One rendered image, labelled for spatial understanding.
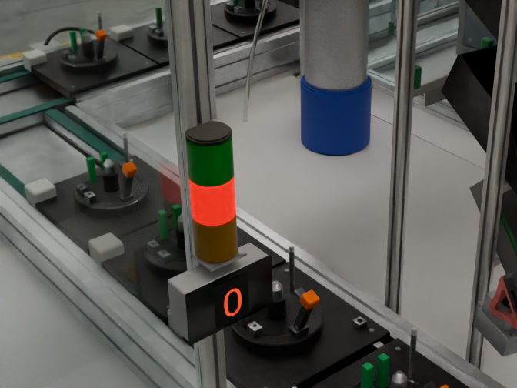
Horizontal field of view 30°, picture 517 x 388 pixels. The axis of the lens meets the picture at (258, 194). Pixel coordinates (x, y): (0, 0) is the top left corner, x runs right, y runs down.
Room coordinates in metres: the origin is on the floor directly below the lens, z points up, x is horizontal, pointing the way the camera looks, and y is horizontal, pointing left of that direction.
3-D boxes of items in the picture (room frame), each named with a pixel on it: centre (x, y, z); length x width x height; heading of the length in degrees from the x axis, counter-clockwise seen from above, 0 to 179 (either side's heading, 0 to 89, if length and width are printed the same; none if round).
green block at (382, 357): (0.98, -0.16, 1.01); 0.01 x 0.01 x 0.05; 36
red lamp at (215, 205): (0.92, 0.05, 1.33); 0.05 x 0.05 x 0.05
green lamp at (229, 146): (0.92, 0.05, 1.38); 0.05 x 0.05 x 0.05
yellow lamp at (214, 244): (0.92, 0.05, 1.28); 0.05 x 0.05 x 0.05
